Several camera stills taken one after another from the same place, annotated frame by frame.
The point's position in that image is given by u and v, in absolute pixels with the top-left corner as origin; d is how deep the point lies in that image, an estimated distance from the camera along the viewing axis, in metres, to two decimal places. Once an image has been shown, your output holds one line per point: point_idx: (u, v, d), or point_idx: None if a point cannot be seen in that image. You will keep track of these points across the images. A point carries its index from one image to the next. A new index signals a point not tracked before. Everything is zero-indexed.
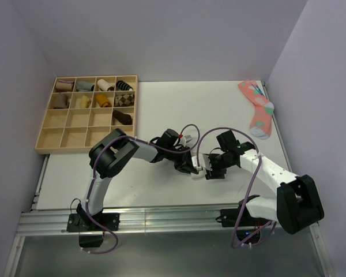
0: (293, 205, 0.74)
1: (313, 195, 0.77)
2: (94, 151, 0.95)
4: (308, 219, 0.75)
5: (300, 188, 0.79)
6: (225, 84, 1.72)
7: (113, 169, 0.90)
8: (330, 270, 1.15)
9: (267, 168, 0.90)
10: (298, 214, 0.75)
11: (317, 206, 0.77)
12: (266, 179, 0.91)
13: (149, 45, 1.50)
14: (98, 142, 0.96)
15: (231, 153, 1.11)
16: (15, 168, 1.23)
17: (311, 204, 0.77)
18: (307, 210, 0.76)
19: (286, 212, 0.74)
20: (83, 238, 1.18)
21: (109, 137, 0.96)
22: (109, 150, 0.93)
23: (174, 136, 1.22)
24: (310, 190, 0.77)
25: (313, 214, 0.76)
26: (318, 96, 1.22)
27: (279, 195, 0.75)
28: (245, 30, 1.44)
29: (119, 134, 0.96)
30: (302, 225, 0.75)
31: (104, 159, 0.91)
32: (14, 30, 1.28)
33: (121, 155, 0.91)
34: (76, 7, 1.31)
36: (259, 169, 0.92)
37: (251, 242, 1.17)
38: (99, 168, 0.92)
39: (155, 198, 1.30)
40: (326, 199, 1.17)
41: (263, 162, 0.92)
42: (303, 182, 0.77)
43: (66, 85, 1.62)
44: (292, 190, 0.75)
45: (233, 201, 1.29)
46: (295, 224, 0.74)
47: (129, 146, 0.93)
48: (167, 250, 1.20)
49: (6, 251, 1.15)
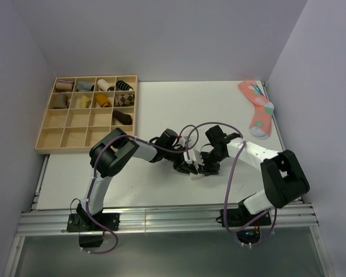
0: (277, 178, 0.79)
1: (296, 168, 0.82)
2: (94, 151, 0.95)
4: (293, 192, 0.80)
5: (284, 164, 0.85)
6: (225, 84, 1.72)
7: (114, 168, 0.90)
8: (330, 270, 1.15)
9: (251, 149, 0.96)
10: (284, 187, 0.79)
11: (301, 178, 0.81)
12: (251, 160, 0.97)
13: (149, 45, 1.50)
14: (99, 142, 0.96)
15: (219, 145, 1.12)
16: (15, 168, 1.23)
17: (296, 176, 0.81)
18: (292, 183, 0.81)
19: (273, 186, 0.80)
20: (83, 238, 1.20)
21: (109, 136, 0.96)
22: (109, 150, 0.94)
23: (172, 136, 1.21)
24: (292, 163, 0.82)
25: (299, 187, 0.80)
26: (318, 96, 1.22)
27: (263, 169, 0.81)
28: (245, 30, 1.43)
29: (119, 134, 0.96)
30: (289, 199, 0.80)
31: (104, 158, 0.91)
32: (14, 30, 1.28)
33: (121, 154, 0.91)
34: (76, 7, 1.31)
36: (243, 150, 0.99)
37: (251, 241, 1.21)
38: (100, 168, 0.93)
39: (155, 197, 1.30)
40: (327, 198, 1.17)
41: (247, 145, 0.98)
42: (285, 156, 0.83)
43: (66, 85, 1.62)
44: (274, 163, 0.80)
45: (233, 202, 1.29)
46: (282, 197, 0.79)
47: (129, 145, 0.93)
48: (167, 250, 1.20)
49: (6, 251, 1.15)
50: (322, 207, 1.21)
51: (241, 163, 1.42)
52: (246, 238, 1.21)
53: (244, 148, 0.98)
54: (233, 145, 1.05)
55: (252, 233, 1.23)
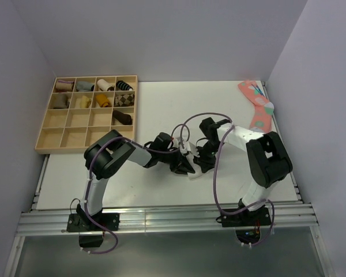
0: (262, 156, 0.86)
1: (279, 148, 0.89)
2: (89, 152, 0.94)
4: (277, 170, 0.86)
5: (269, 145, 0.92)
6: (225, 84, 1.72)
7: (110, 169, 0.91)
8: (330, 270, 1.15)
9: (239, 131, 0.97)
10: (268, 165, 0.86)
11: (284, 157, 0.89)
12: (238, 142, 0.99)
13: (148, 45, 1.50)
14: (94, 143, 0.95)
15: (210, 132, 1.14)
16: (14, 168, 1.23)
17: (279, 156, 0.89)
18: (276, 162, 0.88)
19: (258, 164, 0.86)
20: (83, 238, 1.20)
21: (105, 137, 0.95)
22: (105, 151, 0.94)
23: (166, 140, 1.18)
24: (276, 143, 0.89)
25: (282, 165, 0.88)
26: (318, 95, 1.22)
27: (249, 148, 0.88)
28: (245, 30, 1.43)
29: (115, 135, 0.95)
30: (273, 177, 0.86)
31: (100, 160, 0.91)
32: (14, 30, 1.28)
33: (117, 156, 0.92)
34: (76, 7, 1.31)
36: (230, 133, 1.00)
37: (251, 241, 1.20)
38: (95, 169, 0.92)
39: (155, 197, 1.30)
40: (327, 199, 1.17)
41: (235, 127, 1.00)
42: (269, 137, 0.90)
43: (66, 85, 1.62)
44: (259, 143, 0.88)
45: (233, 201, 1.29)
46: (266, 174, 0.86)
47: (126, 146, 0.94)
48: (167, 250, 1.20)
49: (6, 251, 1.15)
50: (322, 207, 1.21)
51: (241, 163, 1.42)
52: (246, 238, 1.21)
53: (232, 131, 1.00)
54: (221, 129, 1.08)
55: (252, 233, 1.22)
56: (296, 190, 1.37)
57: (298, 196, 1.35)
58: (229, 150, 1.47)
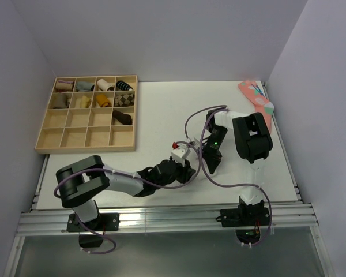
0: (243, 131, 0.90)
1: (261, 125, 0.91)
2: (60, 172, 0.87)
4: (258, 146, 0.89)
5: (254, 124, 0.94)
6: (225, 84, 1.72)
7: (72, 202, 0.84)
8: (330, 270, 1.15)
9: (230, 113, 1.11)
10: (249, 139, 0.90)
11: (265, 135, 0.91)
12: (229, 122, 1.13)
13: (148, 45, 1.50)
14: (68, 165, 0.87)
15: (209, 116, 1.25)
16: (14, 168, 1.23)
17: (261, 133, 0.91)
18: (257, 138, 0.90)
19: (240, 138, 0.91)
20: (83, 238, 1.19)
21: (82, 162, 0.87)
22: (76, 179, 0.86)
23: (164, 172, 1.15)
24: (260, 122, 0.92)
25: (262, 142, 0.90)
26: (318, 96, 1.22)
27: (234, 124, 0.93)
28: (245, 30, 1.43)
29: (94, 164, 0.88)
30: (253, 152, 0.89)
31: (67, 187, 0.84)
32: (15, 30, 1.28)
33: (84, 190, 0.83)
34: (76, 7, 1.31)
36: (222, 115, 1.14)
37: (251, 241, 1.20)
38: (59, 194, 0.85)
39: (155, 197, 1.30)
40: (327, 199, 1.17)
41: (228, 111, 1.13)
42: (255, 116, 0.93)
43: (66, 85, 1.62)
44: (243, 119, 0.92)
45: (232, 201, 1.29)
46: (246, 148, 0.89)
47: (97, 182, 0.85)
48: (167, 250, 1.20)
49: (6, 251, 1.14)
50: (322, 206, 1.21)
51: (241, 163, 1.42)
52: (245, 239, 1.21)
53: (225, 113, 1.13)
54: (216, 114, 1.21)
55: (252, 233, 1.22)
56: (296, 190, 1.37)
57: (298, 196, 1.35)
58: (229, 150, 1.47)
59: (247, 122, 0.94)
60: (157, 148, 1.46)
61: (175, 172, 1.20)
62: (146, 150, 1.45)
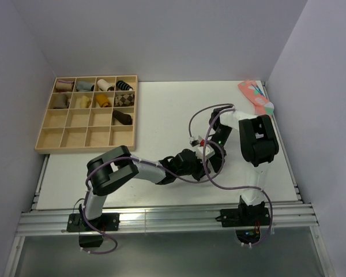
0: (251, 133, 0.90)
1: (269, 128, 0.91)
2: (91, 164, 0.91)
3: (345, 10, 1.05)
4: (263, 149, 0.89)
5: (260, 127, 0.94)
6: (225, 84, 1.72)
7: (105, 189, 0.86)
8: (330, 270, 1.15)
9: (236, 114, 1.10)
10: (255, 142, 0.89)
11: (272, 138, 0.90)
12: (234, 123, 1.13)
13: (148, 45, 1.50)
14: (98, 156, 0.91)
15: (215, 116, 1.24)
16: (14, 168, 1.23)
17: (268, 137, 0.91)
18: (263, 142, 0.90)
19: (245, 139, 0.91)
20: (83, 238, 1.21)
21: (111, 153, 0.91)
22: (108, 168, 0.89)
23: (187, 161, 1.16)
24: (267, 124, 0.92)
25: (268, 145, 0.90)
26: (318, 95, 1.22)
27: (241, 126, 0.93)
28: (245, 30, 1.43)
29: (122, 153, 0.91)
30: (258, 154, 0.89)
31: (99, 176, 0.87)
32: (15, 30, 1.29)
33: (116, 176, 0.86)
34: (75, 7, 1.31)
36: (229, 114, 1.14)
37: (251, 241, 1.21)
38: (92, 184, 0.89)
39: (155, 198, 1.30)
40: (328, 199, 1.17)
41: (235, 111, 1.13)
42: (262, 119, 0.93)
43: (66, 85, 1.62)
44: (250, 122, 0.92)
45: (232, 202, 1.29)
46: (251, 150, 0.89)
47: (127, 169, 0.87)
48: (167, 250, 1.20)
49: (6, 251, 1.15)
50: (322, 207, 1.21)
51: (241, 163, 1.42)
52: (245, 238, 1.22)
53: (232, 112, 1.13)
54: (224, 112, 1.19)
55: (252, 233, 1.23)
56: (296, 190, 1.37)
57: (298, 196, 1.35)
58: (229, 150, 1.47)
59: (254, 124, 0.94)
60: (157, 147, 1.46)
61: (195, 163, 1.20)
62: (146, 150, 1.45)
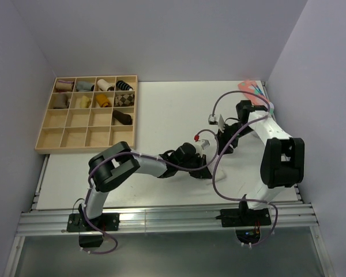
0: (277, 157, 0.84)
1: (298, 156, 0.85)
2: (94, 161, 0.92)
3: None
4: (285, 176, 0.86)
5: (290, 150, 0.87)
6: (225, 84, 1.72)
7: (109, 185, 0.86)
8: (330, 270, 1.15)
9: (267, 124, 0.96)
10: (278, 168, 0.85)
11: (299, 167, 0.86)
12: (261, 134, 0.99)
13: (148, 45, 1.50)
14: (100, 153, 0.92)
15: (243, 112, 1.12)
16: (14, 168, 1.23)
17: (294, 164, 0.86)
18: (288, 168, 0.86)
19: (269, 164, 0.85)
20: (83, 238, 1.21)
21: (111, 149, 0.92)
22: (109, 164, 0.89)
23: (187, 153, 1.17)
24: (297, 151, 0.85)
25: (292, 173, 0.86)
26: (318, 95, 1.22)
27: (268, 145, 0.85)
28: (245, 29, 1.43)
29: (123, 148, 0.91)
30: (277, 180, 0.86)
31: (101, 172, 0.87)
32: (15, 30, 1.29)
33: (118, 172, 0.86)
34: (75, 7, 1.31)
36: (259, 122, 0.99)
37: (251, 241, 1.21)
38: (95, 181, 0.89)
39: (155, 198, 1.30)
40: (327, 199, 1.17)
41: (267, 119, 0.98)
42: (293, 143, 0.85)
43: (66, 85, 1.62)
44: (279, 144, 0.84)
45: (232, 201, 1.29)
46: (272, 176, 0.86)
47: (129, 163, 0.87)
48: (167, 250, 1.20)
49: (6, 251, 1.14)
50: (322, 206, 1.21)
51: (241, 163, 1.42)
52: (245, 238, 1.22)
53: (262, 120, 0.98)
54: (254, 114, 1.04)
55: (252, 233, 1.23)
56: (296, 190, 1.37)
57: (298, 196, 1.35)
58: None
59: (283, 145, 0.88)
60: (157, 147, 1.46)
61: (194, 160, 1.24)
62: (146, 150, 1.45)
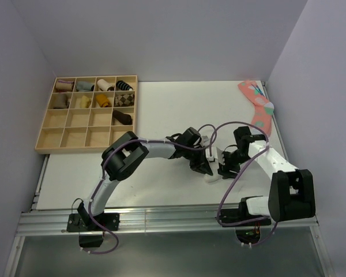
0: (285, 191, 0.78)
1: (307, 188, 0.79)
2: (105, 153, 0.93)
3: None
4: (297, 211, 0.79)
5: (297, 182, 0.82)
6: (225, 84, 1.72)
7: (124, 173, 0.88)
8: (330, 270, 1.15)
9: (271, 157, 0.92)
10: (288, 203, 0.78)
11: (309, 201, 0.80)
12: (266, 167, 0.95)
13: (148, 45, 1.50)
14: (110, 145, 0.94)
15: (242, 142, 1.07)
16: (14, 168, 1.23)
17: (304, 198, 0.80)
18: (298, 202, 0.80)
19: (277, 198, 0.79)
20: (83, 238, 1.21)
21: (120, 140, 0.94)
22: (121, 154, 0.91)
23: (195, 135, 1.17)
24: (307, 183, 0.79)
25: (303, 208, 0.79)
26: (318, 95, 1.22)
27: (274, 179, 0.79)
28: (245, 29, 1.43)
29: (130, 137, 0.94)
30: (289, 217, 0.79)
31: (116, 162, 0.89)
32: (15, 30, 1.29)
33: (131, 160, 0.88)
34: (75, 7, 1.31)
36: (263, 154, 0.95)
37: (251, 241, 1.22)
38: (109, 172, 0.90)
39: (155, 198, 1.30)
40: (327, 199, 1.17)
41: (269, 150, 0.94)
42: (301, 175, 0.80)
43: (66, 85, 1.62)
44: (287, 178, 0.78)
45: (232, 201, 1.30)
46: (282, 212, 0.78)
47: (139, 150, 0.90)
48: (167, 250, 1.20)
49: (6, 251, 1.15)
50: (322, 206, 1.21)
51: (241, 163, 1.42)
52: (245, 238, 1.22)
53: (264, 152, 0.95)
54: (255, 146, 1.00)
55: (252, 233, 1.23)
56: None
57: None
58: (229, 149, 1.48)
59: (290, 177, 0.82)
60: None
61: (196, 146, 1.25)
62: None
